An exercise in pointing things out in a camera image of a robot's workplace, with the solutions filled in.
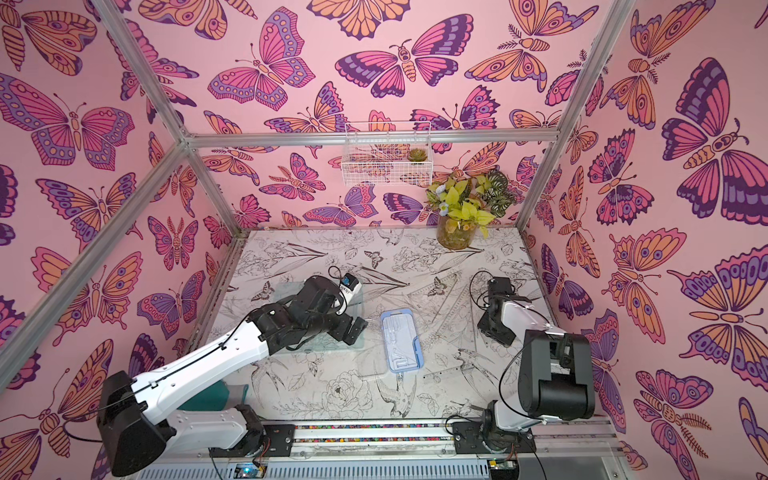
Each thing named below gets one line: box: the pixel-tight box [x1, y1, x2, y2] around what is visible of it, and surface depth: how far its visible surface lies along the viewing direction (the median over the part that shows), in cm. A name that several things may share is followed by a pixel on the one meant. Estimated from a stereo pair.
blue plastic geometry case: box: [381, 308, 424, 373], surface depth 91 cm
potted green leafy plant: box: [424, 171, 514, 250], surface depth 102 cm
